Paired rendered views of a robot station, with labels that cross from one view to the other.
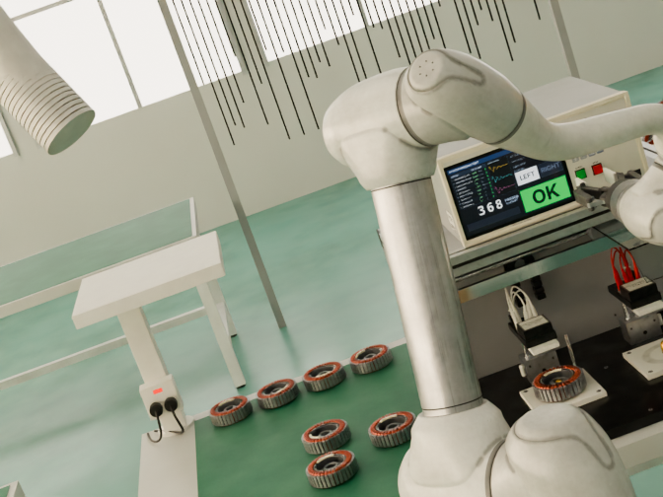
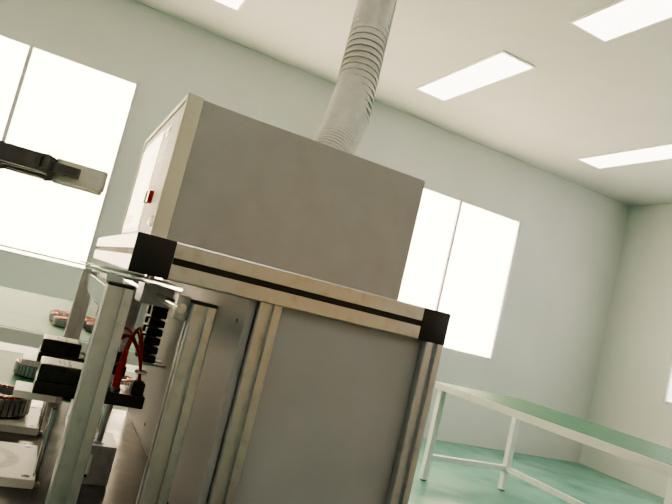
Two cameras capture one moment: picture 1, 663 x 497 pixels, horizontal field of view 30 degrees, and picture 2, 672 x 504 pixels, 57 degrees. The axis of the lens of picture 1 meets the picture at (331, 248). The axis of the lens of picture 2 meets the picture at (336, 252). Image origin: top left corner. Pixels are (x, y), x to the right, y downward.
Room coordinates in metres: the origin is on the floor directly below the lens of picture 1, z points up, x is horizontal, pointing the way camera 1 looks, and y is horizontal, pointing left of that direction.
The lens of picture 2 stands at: (2.50, -1.55, 1.08)
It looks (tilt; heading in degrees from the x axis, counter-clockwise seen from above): 5 degrees up; 68
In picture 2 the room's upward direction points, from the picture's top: 14 degrees clockwise
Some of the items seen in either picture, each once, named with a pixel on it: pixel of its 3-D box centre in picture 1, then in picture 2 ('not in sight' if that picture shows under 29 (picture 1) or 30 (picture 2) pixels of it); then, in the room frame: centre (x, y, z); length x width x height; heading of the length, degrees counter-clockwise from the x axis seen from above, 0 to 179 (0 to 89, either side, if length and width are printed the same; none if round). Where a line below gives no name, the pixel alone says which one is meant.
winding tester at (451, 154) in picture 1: (521, 156); (257, 212); (2.76, -0.48, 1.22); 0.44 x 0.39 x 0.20; 92
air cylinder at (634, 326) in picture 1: (639, 325); (91, 456); (2.59, -0.60, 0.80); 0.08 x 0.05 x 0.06; 92
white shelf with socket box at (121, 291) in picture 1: (180, 353); not in sight; (2.98, 0.45, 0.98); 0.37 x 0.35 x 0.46; 92
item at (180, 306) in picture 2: (555, 243); (147, 291); (2.61, -0.47, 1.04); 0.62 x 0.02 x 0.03; 92
